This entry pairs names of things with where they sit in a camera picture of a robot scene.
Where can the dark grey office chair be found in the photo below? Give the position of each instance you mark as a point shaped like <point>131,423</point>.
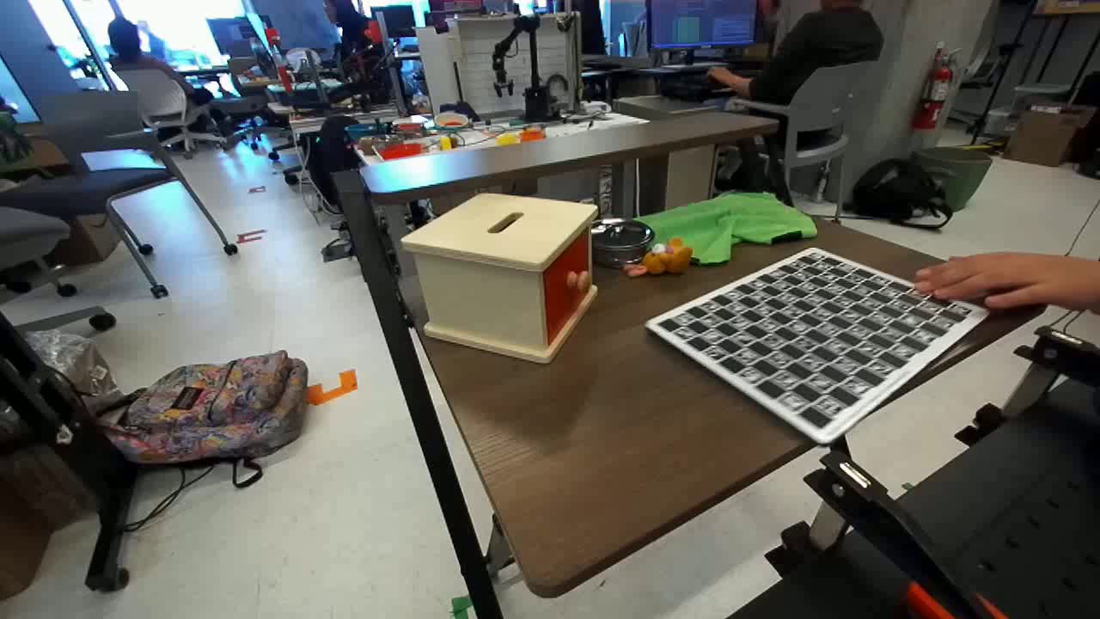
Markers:
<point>28,244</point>

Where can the small black robot arm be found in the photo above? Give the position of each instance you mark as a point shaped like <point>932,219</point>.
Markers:
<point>530,71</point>

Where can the red tray on desk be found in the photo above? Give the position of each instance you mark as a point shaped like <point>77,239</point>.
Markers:
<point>399,148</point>

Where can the colourful patterned backpack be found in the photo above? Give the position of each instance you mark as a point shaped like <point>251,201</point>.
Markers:
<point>210,408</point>

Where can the seated person in black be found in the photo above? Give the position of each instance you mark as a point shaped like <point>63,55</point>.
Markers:
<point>814,52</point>

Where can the red fire extinguisher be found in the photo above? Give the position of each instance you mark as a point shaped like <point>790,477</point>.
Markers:
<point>932,91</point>

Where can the clear plastic bag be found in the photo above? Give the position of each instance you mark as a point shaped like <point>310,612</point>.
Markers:
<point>75,363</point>

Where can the black floor stand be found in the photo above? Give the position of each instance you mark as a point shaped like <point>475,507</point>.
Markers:
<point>105,493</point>

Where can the white panel box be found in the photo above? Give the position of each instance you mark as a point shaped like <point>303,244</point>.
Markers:
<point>470,64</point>

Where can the light grey swivel chair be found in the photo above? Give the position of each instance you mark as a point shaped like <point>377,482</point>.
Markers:
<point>818,124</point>

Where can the long grey desk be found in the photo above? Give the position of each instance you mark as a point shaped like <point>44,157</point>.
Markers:
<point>537,157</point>

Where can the person's bare forearm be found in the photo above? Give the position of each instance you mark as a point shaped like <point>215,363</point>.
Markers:
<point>1087,283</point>

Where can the white office chair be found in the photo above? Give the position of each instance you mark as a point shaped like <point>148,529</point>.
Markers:
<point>160,99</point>

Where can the green cloth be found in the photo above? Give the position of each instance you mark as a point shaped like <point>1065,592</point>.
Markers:
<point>722,224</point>

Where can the orange plastic bracket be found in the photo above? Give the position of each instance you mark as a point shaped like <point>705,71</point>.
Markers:
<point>330,389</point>

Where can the black metal table leg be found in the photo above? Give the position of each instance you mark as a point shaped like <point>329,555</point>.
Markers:
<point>399,367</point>

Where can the cream wooden slotted box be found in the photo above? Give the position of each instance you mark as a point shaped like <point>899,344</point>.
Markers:
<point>486,281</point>

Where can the small dark object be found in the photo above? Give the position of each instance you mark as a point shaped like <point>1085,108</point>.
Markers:
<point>620,243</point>

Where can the brown cardboard box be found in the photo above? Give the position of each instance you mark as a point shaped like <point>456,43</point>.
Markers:
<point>1051,136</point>

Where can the person's bare hand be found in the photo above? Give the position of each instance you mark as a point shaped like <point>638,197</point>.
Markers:
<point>1003,281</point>

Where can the black white calibration checkerboard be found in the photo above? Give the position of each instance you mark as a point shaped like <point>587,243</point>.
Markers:
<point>818,340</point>

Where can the computer monitor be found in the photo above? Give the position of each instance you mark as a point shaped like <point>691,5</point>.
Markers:
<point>703,21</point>

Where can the orange drawer with knob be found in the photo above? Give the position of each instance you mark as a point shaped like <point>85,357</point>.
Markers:
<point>566,288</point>

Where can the green bin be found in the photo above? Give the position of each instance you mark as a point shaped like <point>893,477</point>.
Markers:
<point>964,175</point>

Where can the small orange toy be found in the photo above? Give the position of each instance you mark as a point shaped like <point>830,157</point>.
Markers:
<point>668,260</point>

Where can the black backpack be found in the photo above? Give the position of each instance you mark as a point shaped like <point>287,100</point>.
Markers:
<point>899,195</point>

